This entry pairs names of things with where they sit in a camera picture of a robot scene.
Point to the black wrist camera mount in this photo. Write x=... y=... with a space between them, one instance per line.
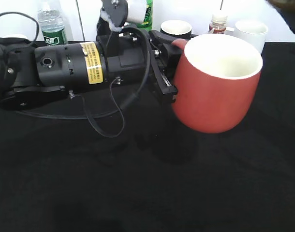
x=113 y=15

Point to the grey ceramic mug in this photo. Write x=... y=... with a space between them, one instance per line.
x=21 y=36

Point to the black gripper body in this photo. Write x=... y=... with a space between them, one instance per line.
x=128 y=55

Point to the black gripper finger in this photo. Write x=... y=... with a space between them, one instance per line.
x=158 y=40
x=161 y=87

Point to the black ceramic mug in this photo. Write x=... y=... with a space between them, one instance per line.
x=177 y=28

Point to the clear water bottle green label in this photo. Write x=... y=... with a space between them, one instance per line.
x=51 y=22

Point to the white ceramic mug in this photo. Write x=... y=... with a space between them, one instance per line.
x=251 y=31

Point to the brown Nescafe coffee bottle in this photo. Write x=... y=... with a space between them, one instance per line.
x=218 y=23

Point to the red ceramic mug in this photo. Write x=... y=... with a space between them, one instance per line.
x=217 y=76

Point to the green sprite bottle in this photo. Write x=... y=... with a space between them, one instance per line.
x=148 y=20

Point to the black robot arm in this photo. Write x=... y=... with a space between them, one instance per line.
x=32 y=76

